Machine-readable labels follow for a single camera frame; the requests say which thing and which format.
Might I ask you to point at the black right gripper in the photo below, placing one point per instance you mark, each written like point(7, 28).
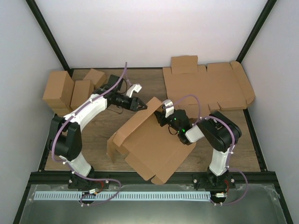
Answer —
point(160, 118)

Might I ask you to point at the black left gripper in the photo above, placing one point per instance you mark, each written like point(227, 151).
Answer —
point(134, 101)

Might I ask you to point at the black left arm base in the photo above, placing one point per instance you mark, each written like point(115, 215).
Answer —
point(83, 184)

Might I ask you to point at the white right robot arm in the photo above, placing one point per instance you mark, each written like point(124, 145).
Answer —
point(222, 134)

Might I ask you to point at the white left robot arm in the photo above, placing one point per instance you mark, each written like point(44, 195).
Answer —
point(65, 138)

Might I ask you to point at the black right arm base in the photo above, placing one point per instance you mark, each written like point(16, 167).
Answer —
point(209, 182)

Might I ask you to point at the tilted small cardboard box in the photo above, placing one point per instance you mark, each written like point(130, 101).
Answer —
point(98, 78)

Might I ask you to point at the tall folded cardboard box stack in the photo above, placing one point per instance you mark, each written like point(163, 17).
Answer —
point(58, 92)

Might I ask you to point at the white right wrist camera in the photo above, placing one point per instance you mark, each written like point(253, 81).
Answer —
point(168, 107)

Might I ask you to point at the light blue slotted cable duct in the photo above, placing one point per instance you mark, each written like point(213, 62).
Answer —
point(125, 196)

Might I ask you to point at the black left frame post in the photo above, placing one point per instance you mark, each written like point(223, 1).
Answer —
point(47, 32)

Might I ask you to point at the black frame post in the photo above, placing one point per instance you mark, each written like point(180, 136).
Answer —
point(269, 5)
point(47, 32)

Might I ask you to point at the black right frame post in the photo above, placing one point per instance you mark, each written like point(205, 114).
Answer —
point(269, 5)

